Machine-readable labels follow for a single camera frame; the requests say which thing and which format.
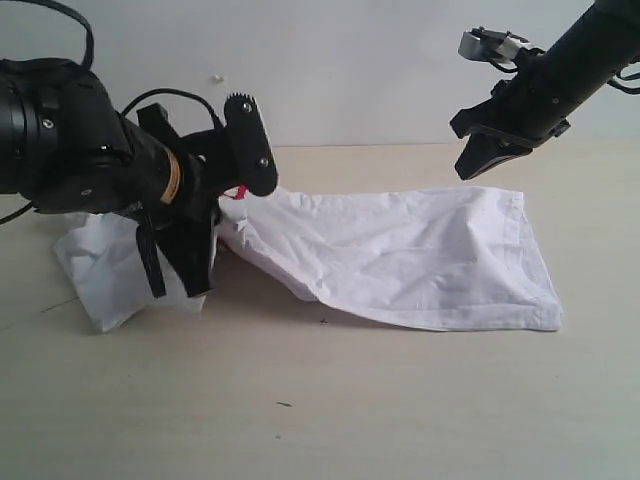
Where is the white t-shirt red Chinese patch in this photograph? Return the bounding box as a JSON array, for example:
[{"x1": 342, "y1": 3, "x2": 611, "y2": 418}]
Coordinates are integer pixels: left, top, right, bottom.
[{"x1": 52, "y1": 184, "x2": 566, "y2": 335}]

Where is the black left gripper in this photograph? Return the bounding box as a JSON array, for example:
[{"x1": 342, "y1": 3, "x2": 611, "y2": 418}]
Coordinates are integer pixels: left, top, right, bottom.
[{"x1": 118, "y1": 103, "x2": 230, "y2": 299}]

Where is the right wrist camera black silver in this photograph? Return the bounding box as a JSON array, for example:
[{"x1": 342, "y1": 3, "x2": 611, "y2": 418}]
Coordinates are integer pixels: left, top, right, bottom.
[{"x1": 458, "y1": 26, "x2": 545, "y2": 74}]

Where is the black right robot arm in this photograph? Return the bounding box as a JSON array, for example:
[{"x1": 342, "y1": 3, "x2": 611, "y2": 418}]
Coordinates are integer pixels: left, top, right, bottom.
[{"x1": 450, "y1": 1, "x2": 639, "y2": 180}]

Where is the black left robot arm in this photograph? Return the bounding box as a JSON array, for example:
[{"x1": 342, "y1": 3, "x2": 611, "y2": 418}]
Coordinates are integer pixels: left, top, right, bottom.
[{"x1": 1, "y1": 58, "x2": 219, "y2": 298}]

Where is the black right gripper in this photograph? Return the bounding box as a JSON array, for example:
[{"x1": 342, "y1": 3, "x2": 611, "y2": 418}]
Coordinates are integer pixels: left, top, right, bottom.
[{"x1": 448, "y1": 74, "x2": 574, "y2": 182}]

